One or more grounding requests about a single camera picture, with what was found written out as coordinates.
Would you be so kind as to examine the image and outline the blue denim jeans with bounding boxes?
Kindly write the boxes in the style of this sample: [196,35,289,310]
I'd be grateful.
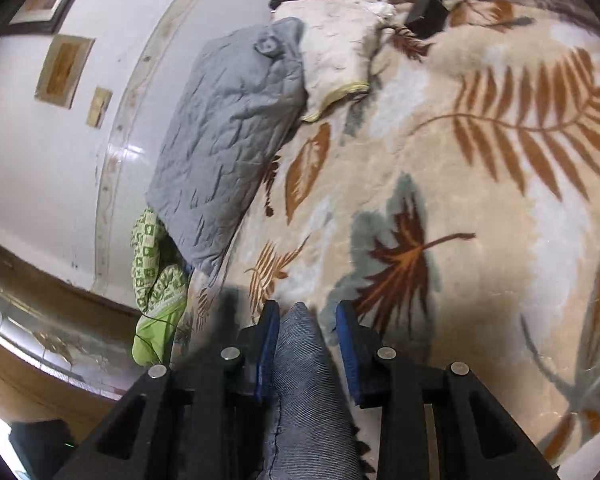
[259,302,363,479]

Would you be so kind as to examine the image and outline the small black box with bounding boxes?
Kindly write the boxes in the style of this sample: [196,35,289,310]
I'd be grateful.
[404,0,450,39]

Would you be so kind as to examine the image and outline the black thin cable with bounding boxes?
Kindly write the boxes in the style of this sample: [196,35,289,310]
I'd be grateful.
[138,299,186,366]

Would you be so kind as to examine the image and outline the beige leaf pattern blanket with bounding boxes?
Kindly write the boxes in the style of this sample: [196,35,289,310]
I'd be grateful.
[173,0,600,466]

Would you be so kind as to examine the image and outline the grey quilted pillow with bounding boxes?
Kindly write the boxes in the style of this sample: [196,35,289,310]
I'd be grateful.
[146,18,306,276]

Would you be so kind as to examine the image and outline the wooden glass panel door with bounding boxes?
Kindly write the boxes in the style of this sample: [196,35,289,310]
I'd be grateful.
[0,246,143,442]

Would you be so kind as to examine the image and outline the green patterned cloth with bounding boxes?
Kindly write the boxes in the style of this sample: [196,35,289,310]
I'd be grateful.
[131,207,188,367]

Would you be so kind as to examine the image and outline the cream white pillow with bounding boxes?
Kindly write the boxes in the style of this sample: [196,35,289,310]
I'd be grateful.
[273,0,398,122]

